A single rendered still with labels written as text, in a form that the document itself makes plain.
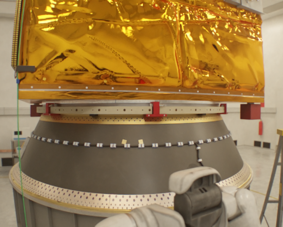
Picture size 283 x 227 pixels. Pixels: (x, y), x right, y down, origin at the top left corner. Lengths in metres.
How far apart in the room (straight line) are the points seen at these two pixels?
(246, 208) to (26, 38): 1.28
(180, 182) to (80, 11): 1.12
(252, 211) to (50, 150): 1.25
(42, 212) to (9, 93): 5.46
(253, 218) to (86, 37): 1.17
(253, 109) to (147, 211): 1.74
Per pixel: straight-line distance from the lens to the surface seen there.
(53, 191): 1.48
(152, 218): 0.58
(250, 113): 2.16
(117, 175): 1.34
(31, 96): 1.34
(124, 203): 1.30
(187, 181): 0.54
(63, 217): 1.48
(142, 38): 1.48
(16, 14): 1.52
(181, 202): 0.56
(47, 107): 1.71
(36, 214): 1.68
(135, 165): 1.35
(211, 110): 1.71
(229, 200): 0.66
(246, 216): 0.78
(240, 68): 1.96
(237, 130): 10.27
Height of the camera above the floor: 1.71
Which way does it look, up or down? 2 degrees down
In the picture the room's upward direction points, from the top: straight up
